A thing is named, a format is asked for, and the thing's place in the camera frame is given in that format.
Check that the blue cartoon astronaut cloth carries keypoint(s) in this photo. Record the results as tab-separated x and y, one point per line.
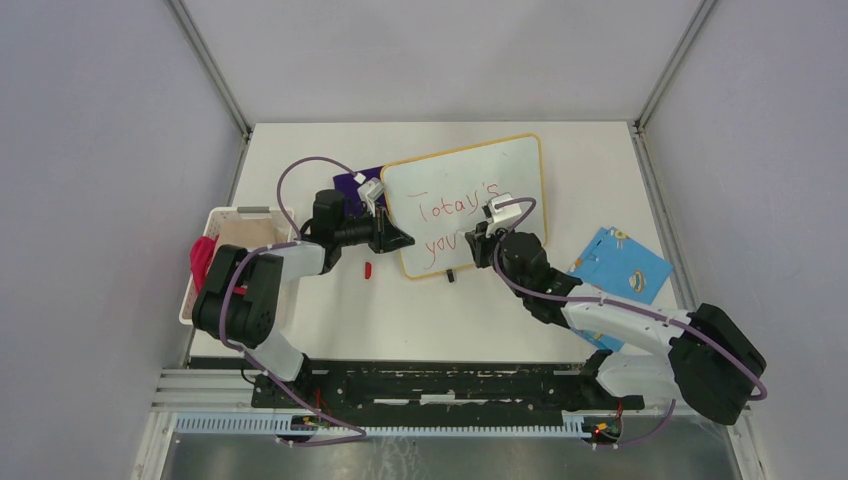
619	265

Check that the beige folded cloth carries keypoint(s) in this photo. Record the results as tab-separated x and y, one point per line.
250	233

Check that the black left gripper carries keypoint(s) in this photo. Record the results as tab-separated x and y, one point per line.
385	236

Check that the purple cloth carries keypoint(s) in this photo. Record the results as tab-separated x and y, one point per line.
346	184

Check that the aluminium left corner post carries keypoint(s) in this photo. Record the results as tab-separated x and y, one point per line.
213	72

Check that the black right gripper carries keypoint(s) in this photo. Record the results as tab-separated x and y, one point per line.
480	242

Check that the aluminium corner post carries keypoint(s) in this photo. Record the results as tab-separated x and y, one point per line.
213	72
690	35

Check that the pink cloth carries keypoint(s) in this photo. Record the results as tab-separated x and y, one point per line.
200	258

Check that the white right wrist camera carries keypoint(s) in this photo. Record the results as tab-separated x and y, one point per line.
501	212

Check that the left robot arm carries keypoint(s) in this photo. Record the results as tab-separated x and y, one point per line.
237	304

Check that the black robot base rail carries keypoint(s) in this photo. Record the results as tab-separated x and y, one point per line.
450	394

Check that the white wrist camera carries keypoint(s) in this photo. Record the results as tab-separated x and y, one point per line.
501	212
369	191

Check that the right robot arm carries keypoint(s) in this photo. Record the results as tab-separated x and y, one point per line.
700	357

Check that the yellow framed whiteboard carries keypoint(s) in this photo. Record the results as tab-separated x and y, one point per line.
437	198

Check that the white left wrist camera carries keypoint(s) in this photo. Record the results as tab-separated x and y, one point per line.
369	191

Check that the aluminium right corner post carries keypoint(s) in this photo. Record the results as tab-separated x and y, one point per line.
690	35

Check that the white plastic basket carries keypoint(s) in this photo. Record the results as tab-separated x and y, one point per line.
215	218

